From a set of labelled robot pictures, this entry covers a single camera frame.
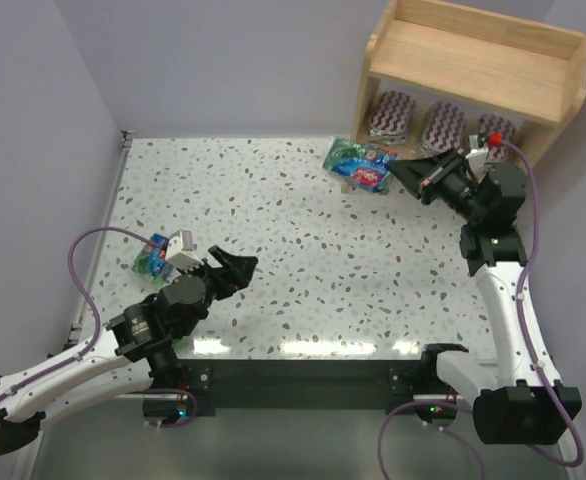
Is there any purple zigzag sponge pack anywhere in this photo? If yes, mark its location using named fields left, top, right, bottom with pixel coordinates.
left=369, top=91, right=416, bottom=146
left=477, top=114, right=516, bottom=163
left=419, top=101, right=467, bottom=154

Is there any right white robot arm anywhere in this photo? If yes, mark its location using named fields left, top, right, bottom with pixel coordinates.
left=388, top=150, right=582, bottom=445

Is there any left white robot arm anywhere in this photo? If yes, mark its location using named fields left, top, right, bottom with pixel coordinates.
left=0, top=239, right=258, bottom=456

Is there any wooden two-tier shelf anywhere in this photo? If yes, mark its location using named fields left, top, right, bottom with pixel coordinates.
left=350, top=1, right=586, bottom=164

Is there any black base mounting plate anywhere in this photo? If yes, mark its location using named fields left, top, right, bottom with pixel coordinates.
left=155, top=359, right=453, bottom=416

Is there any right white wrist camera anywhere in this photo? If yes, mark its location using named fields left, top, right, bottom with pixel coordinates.
left=465, top=133, right=502, bottom=173

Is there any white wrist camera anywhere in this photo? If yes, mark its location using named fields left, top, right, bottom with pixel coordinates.
left=465, top=133, right=502, bottom=173
left=165, top=229, right=203, bottom=272

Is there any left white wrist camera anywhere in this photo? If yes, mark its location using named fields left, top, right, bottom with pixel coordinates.
left=165, top=229, right=203, bottom=272

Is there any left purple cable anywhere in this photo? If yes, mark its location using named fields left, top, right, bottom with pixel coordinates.
left=0, top=227, right=199, bottom=456

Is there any aluminium frame rail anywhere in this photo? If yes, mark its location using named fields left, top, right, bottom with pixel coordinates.
left=62, top=130, right=137, bottom=350

